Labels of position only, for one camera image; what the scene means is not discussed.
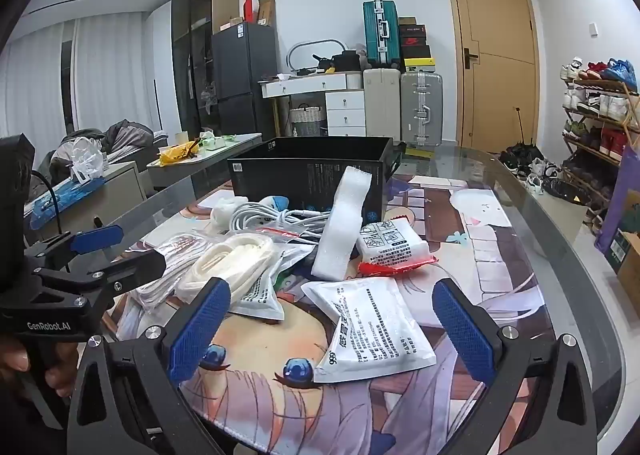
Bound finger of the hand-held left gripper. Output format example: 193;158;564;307
22;224;125;276
32;250;167;308

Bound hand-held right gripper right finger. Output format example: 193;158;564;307
431;278;599;455

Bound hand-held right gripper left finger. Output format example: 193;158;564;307
66;277;236;455

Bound clear bag of white cable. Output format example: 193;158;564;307
127;232;213;312

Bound clear bag of cream cords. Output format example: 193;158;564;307
175;230;281;304

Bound large white sachet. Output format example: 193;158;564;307
300;276;437;384

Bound red-edged white packet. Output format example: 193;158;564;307
357;218;439;279

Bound clear zip bag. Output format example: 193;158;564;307
259;227;321;282

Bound white foam block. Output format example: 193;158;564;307
311;166;374;282

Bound black cardboard box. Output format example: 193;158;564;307
227;136;407;224

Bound person's left hand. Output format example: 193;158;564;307
0;336;77;403

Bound grey side cabinet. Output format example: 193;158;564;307
22;160;149;247

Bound blue plastic packet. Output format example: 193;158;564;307
29;179;108;231

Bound crumpled clear plastic bag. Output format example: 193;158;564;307
69;137;109;184

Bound dark jacket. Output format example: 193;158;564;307
99;119;156;162

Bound yellow bag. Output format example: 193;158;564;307
159;143;201;166

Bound printed desk mat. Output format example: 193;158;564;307
100;170;559;455

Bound grey coffee table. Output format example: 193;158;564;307
147;132;264;187

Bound green white wrappers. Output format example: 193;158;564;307
199;132;237;151

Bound white curtains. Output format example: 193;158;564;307
0;16;157;137

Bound pile of shoes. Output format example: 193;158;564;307
499;142;567;197

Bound brown cardboard box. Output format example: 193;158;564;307
604;230;640;307

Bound purple bag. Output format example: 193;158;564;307
593;144;640;257

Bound thin black stick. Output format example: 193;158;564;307
514;106;529;147

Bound black refrigerator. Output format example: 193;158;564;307
210;22;280;141

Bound silver suitcase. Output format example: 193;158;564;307
400;71;444;148

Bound wicker basket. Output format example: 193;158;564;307
289;105;327;137

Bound dark glass cabinet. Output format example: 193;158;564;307
171;0;240;137

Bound wooden shoe rack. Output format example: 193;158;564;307
559;56;640;237

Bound beige suitcase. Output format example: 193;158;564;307
362;68;402;144

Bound white dresser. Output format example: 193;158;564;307
257;72;366;138

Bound oval mirror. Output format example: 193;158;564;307
286;39;349;74

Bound black yellow shoe box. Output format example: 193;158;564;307
402;46;434;74

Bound black bag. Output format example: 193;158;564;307
332;49;362;72

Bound wooden door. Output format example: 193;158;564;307
442;0;541;154

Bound black red shoe box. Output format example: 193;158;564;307
399;24;427;47

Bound teal suitcase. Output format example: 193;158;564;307
363;0;400;71

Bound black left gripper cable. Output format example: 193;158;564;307
31;170;65;237

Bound coiled white cable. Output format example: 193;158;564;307
227;200;334;249

